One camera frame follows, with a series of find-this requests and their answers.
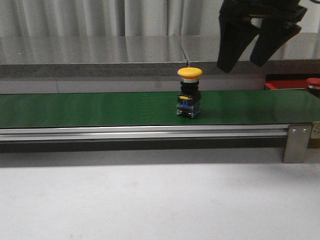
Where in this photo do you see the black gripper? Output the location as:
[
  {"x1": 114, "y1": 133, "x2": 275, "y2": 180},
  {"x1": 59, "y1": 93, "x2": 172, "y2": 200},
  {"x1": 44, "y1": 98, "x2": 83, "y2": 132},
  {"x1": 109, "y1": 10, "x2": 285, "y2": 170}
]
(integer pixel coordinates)
[{"x1": 217, "y1": 0, "x2": 307, "y2": 73}]

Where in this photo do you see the yellow mushroom push button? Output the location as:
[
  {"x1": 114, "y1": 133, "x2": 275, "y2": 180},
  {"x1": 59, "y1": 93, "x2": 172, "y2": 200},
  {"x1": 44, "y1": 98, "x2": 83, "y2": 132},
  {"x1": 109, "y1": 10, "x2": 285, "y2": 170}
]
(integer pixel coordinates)
[{"x1": 176, "y1": 67, "x2": 203, "y2": 119}]

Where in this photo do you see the right grey stone slab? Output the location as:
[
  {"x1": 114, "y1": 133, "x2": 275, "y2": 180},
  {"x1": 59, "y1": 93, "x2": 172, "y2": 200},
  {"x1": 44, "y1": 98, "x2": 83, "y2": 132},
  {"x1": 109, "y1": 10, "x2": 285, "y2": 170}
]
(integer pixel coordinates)
[{"x1": 180, "y1": 33, "x2": 320, "y2": 75}]

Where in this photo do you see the grey stone slab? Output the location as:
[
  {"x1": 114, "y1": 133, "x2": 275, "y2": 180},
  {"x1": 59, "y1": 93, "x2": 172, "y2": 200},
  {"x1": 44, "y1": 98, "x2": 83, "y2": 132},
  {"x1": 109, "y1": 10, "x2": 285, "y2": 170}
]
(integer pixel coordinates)
[
  {"x1": 0, "y1": 36, "x2": 187, "y2": 78},
  {"x1": 180, "y1": 33, "x2": 320, "y2": 75}
]

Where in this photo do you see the red plastic tray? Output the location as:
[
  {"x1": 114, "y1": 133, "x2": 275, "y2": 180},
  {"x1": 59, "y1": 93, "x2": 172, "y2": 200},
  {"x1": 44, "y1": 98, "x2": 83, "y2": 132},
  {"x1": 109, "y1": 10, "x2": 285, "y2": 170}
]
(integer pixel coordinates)
[{"x1": 265, "y1": 79, "x2": 311, "y2": 94}]

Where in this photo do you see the green conveyor belt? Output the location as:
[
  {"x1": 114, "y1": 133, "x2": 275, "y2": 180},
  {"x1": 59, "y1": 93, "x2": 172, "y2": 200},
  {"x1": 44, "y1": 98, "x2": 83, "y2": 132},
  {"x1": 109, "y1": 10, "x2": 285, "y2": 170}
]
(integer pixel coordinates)
[{"x1": 0, "y1": 90, "x2": 320, "y2": 129}]

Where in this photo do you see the conveyor end plate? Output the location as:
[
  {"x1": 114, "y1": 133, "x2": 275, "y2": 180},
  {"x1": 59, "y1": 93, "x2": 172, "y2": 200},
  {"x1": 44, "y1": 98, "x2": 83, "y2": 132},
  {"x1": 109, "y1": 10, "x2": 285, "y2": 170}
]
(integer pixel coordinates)
[{"x1": 307, "y1": 122, "x2": 320, "y2": 149}]

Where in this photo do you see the left grey stone slab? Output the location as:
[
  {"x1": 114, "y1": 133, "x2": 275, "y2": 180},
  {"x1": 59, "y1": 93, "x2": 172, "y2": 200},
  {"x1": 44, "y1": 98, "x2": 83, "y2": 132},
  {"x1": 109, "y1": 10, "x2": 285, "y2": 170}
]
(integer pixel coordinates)
[{"x1": 0, "y1": 36, "x2": 187, "y2": 78}]

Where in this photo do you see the grey pleated curtain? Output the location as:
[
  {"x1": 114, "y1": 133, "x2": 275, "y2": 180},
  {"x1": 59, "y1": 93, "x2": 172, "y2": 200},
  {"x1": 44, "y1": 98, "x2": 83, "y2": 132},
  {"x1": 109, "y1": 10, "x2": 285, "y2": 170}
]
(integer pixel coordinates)
[{"x1": 0, "y1": 0, "x2": 320, "y2": 38}]

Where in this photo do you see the aluminium conveyor side rail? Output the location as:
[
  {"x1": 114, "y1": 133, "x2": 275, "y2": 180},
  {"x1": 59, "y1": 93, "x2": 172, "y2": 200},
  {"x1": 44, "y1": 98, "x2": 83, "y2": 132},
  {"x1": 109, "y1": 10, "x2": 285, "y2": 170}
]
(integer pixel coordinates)
[{"x1": 0, "y1": 124, "x2": 289, "y2": 142}]

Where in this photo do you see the metal conveyor support bracket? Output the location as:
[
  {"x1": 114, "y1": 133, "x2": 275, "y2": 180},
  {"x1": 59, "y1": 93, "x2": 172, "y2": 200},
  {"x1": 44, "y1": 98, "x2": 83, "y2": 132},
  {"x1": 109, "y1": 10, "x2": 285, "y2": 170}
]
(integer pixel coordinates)
[{"x1": 282, "y1": 124, "x2": 312, "y2": 164}]

